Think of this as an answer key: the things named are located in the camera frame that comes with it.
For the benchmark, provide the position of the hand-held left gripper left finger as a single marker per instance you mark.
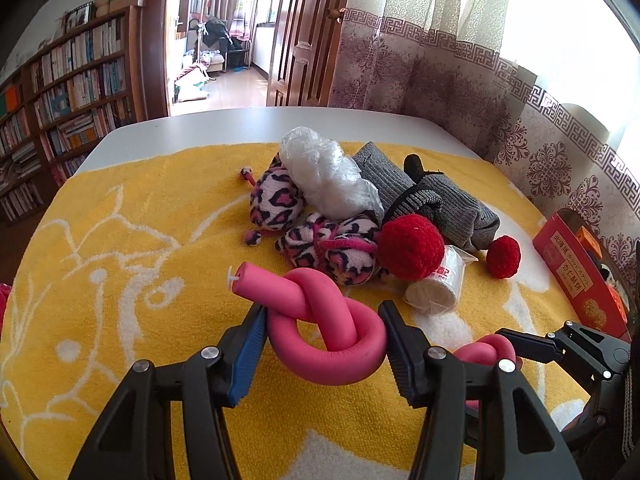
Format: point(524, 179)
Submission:
point(250, 355)

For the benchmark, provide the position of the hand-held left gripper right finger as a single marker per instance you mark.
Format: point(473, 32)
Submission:
point(402, 360)

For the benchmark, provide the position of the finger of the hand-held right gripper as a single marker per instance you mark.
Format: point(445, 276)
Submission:
point(540, 347)

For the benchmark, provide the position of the pink knotted foam tube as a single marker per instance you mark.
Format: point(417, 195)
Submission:
point(482, 350)
point(325, 365)

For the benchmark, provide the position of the red metal tin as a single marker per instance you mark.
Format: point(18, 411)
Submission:
point(575, 280)

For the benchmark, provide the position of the white roll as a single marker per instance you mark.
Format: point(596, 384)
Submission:
point(440, 290)

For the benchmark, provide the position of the red pompom ball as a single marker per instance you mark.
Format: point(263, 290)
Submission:
point(502, 256)
point(410, 245)

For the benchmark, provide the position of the orange silicone block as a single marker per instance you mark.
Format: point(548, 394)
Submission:
point(588, 240)

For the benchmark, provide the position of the grey sock roll black toe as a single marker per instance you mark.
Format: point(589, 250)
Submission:
point(465, 215)

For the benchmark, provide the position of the clear plastic bag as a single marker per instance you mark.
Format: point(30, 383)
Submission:
point(320, 170)

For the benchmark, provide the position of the leopard print plush sock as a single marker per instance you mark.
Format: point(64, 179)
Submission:
point(275, 200)
point(345, 260)

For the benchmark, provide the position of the yellow and white towel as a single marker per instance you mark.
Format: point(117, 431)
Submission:
point(150, 210)

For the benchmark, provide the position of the grey sock roll striped cuff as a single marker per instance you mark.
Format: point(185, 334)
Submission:
point(385, 175)

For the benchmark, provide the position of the pink object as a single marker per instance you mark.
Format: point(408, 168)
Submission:
point(4, 310)

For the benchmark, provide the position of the white bag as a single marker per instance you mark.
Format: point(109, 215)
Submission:
point(192, 87)

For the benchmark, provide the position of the chair with dark clothes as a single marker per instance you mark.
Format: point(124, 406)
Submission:
point(220, 35)

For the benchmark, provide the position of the wooden bookshelf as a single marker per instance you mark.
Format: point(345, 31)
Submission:
point(75, 85)

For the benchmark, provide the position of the patterned curtain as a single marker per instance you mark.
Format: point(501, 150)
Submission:
point(450, 35)

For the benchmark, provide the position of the wooden door frame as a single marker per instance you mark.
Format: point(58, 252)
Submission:
point(152, 35)

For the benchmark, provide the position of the photo frame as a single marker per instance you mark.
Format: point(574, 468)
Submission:
point(79, 17)

